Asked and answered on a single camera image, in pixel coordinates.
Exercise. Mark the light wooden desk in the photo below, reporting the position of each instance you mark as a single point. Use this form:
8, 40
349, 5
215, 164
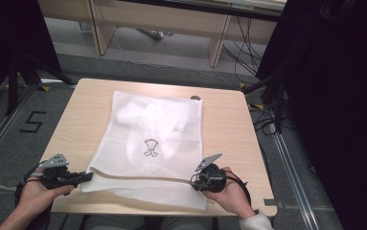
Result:
158, 19

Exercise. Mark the light wooden table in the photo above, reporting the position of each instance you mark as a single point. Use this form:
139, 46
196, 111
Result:
85, 115

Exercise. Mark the yellow tape marker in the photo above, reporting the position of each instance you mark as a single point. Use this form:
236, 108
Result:
242, 85
257, 106
46, 88

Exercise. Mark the black metal stand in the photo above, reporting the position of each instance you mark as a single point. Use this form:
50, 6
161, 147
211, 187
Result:
275, 96
27, 75

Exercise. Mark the grey tape strip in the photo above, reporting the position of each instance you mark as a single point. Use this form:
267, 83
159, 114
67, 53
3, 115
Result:
272, 202

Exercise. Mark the person's right hand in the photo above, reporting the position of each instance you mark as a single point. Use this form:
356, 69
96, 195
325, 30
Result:
235, 198

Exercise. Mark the metal floor rail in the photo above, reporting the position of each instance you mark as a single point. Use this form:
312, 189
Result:
2, 127
294, 179

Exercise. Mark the dark round table grommet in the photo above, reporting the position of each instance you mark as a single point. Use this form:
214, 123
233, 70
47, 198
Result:
195, 97

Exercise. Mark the white mesh laundry bag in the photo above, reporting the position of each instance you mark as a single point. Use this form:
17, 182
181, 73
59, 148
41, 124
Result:
155, 127

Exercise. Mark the white garment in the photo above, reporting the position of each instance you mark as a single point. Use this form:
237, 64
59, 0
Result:
155, 121

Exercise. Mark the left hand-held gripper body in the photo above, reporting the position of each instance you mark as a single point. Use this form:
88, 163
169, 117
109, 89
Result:
56, 179

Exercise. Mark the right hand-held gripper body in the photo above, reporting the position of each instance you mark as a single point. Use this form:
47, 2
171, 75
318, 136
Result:
214, 180

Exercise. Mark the person's legs grey trousers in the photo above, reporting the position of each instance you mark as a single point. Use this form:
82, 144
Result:
117, 223

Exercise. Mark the person's left hand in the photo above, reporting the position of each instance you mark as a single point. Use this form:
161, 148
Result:
37, 198

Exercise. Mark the black curtain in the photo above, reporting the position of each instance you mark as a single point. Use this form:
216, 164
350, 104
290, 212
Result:
8, 38
337, 96

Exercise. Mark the grey power strip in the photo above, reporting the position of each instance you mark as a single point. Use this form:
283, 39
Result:
152, 34

